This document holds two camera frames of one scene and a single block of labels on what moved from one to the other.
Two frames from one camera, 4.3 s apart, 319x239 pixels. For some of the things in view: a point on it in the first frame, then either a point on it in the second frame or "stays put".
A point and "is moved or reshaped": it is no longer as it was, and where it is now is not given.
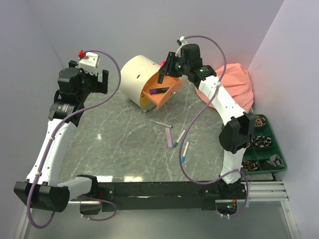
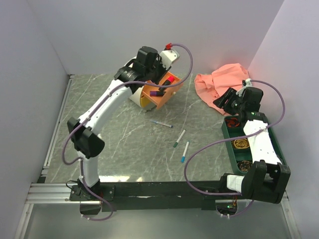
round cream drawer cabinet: [140, 85] stays put
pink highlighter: [162, 62] is moved or reshaped
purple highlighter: [158, 90] is moved or reshaped
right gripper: [166, 67] → [220, 102]
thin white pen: [162, 124] stays put
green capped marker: [176, 143] stays put
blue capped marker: [183, 157] stays put
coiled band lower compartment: [248, 166] stays put
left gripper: [102, 86] → [164, 70]
